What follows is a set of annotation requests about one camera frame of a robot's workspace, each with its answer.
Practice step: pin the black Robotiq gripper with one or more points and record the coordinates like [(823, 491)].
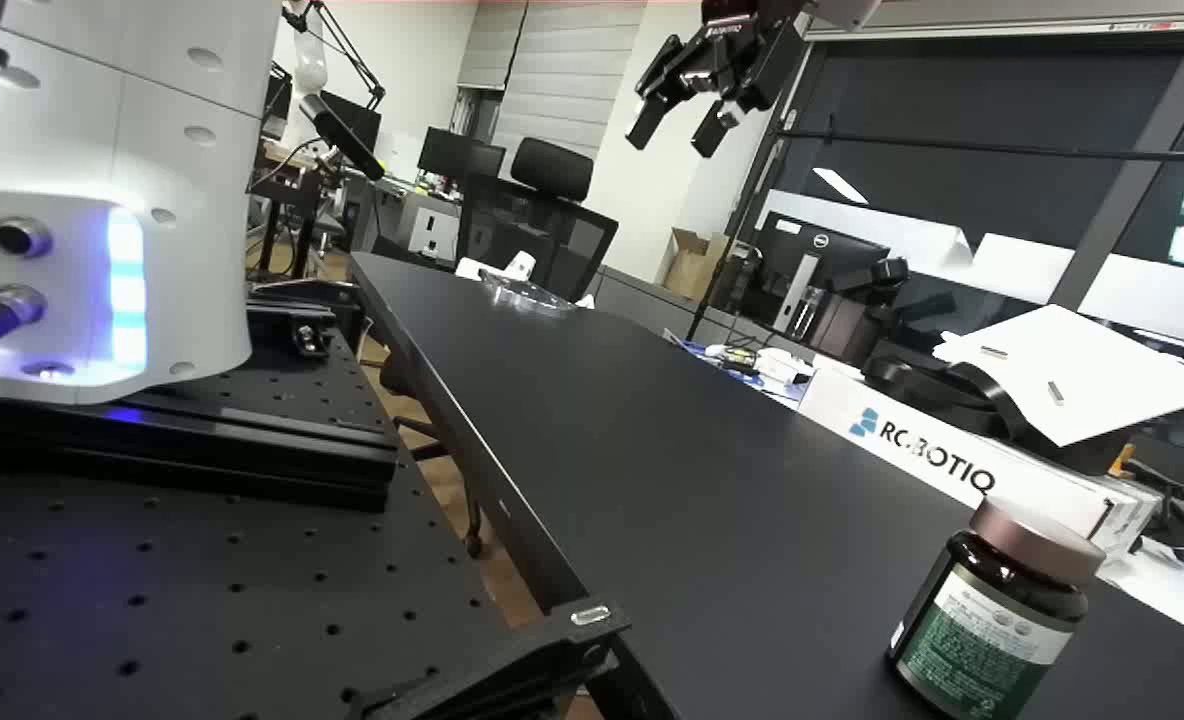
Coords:
[(754, 44)]

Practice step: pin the small silver cylindrical object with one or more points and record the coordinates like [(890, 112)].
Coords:
[(994, 626)]

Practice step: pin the brown cardboard box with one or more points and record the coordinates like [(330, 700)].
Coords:
[(687, 267)]

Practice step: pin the black office chair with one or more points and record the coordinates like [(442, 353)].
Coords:
[(544, 213)]

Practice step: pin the black computer monitor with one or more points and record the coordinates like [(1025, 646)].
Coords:
[(456, 157)]

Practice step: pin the crinkled clear plastic sheet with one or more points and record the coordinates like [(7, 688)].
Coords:
[(525, 295)]

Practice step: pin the thin black horizontal rod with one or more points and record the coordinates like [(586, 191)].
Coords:
[(994, 147)]

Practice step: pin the black bag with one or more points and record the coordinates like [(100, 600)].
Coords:
[(955, 387)]

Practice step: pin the white Robotiq cardboard box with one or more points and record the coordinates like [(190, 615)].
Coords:
[(936, 447)]

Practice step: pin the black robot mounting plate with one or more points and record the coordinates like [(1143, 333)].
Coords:
[(218, 435)]

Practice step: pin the black diagonal frame pole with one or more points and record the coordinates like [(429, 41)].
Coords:
[(1134, 174)]

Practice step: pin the black clamp bracket with label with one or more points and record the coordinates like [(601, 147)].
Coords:
[(525, 666)]

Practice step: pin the black metal frame stand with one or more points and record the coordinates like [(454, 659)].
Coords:
[(192, 585)]

